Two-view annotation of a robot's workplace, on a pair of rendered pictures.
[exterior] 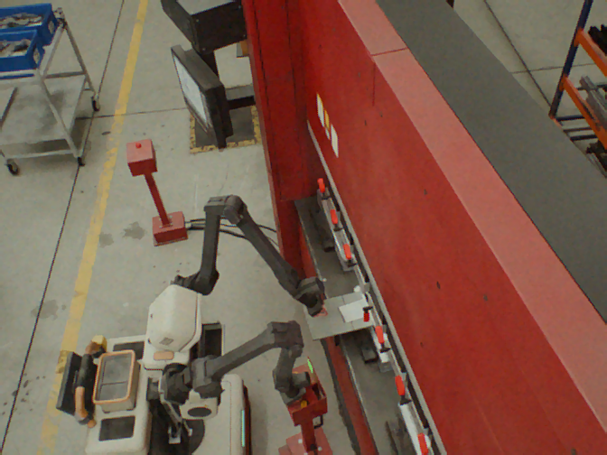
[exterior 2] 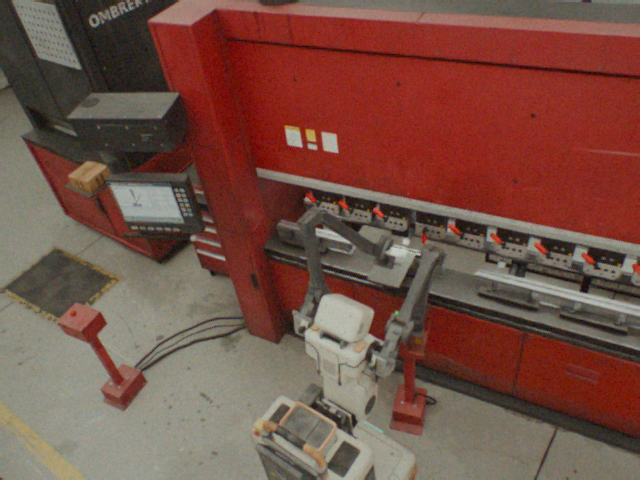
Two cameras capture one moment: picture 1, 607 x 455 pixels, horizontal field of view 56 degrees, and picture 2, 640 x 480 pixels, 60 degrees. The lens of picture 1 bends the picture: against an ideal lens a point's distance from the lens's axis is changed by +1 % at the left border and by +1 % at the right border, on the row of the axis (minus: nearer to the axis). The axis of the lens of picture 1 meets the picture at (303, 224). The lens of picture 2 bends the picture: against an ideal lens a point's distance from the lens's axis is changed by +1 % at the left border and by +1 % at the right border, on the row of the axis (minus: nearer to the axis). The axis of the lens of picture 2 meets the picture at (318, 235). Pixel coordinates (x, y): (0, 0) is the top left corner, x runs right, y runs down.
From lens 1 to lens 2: 1.71 m
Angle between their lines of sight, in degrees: 34
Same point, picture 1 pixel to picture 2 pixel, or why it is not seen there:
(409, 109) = (478, 24)
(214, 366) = (407, 312)
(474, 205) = (569, 29)
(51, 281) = not seen: outside the picture
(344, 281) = (358, 258)
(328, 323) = (393, 273)
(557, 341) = not seen: outside the picture
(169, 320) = (354, 309)
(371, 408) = (462, 296)
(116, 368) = (300, 422)
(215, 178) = (113, 327)
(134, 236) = (92, 421)
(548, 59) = not seen: hidden behind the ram
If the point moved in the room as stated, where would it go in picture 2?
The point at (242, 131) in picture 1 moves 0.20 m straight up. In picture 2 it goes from (93, 281) to (84, 264)
